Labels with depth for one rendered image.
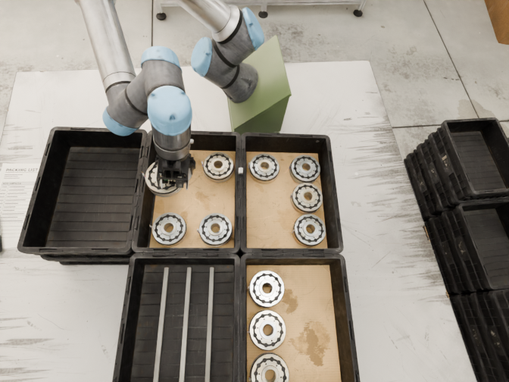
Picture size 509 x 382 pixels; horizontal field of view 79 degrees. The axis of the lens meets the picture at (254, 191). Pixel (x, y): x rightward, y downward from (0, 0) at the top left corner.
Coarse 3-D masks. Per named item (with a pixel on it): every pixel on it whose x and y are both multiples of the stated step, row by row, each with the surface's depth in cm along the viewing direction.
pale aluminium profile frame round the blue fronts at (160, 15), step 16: (160, 0) 233; (224, 0) 239; (240, 0) 241; (256, 0) 242; (272, 0) 243; (288, 0) 245; (304, 0) 246; (320, 0) 248; (336, 0) 250; (352, 0) 251; (160, 16) 245
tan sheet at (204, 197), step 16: (192, 176) 105; (192, 192) 103; (208, 192) 103; (224, 192) 103; (160, 208) 100; (176, 208) 100; (192, 208) 100; (208, 208) 101; (224, 208) 101; (192, 224) 98; (192, 240) 96
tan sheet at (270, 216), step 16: (288, 160) 110; (288, 176) 107; (256, 192) 104; (272, 192) 105; (288, 192) 105; (256, 208) 102; (272, 208) 102; (288, 208) 103; (320, 208) 104; (256, 224) 100; (272, 224) 100; (288, 224) 101; (256, 240) 98; (272, 240) 98; (288, 240) 99
